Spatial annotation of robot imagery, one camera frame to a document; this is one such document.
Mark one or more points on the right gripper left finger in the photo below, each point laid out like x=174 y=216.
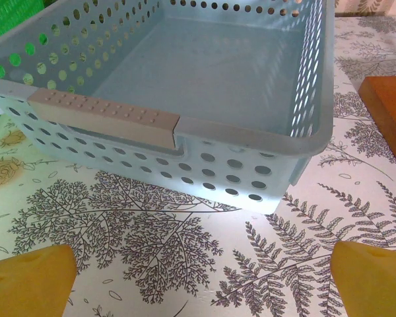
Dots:
x=29 y=284

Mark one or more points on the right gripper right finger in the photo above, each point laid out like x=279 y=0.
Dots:
x=373 y=284

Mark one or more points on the floral tablecloth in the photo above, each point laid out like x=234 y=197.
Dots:
x=184 y=257

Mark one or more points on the orange wooden base board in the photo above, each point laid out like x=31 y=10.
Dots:
x=391 y=99

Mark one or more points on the green perforated plastic basket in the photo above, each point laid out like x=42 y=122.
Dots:
x=6 y=20

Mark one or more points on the light blue perforated plastic basket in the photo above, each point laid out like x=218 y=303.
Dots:
x=201 y=76

